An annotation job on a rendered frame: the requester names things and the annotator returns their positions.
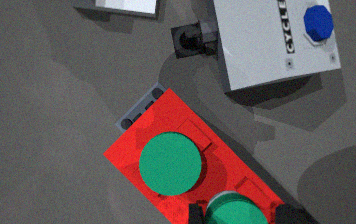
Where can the green screw cap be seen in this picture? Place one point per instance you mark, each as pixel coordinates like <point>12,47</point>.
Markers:
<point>170,163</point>
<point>233,208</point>

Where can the grey key housing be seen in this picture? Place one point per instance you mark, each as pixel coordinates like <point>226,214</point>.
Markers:
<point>260,42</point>

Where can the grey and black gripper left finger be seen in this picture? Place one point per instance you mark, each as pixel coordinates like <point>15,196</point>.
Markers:
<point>196,215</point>

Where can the grey tray with round recesses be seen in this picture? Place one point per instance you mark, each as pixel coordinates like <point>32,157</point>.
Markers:
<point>135,7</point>

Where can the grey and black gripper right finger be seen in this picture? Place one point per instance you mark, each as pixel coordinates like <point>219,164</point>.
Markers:
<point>287,214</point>

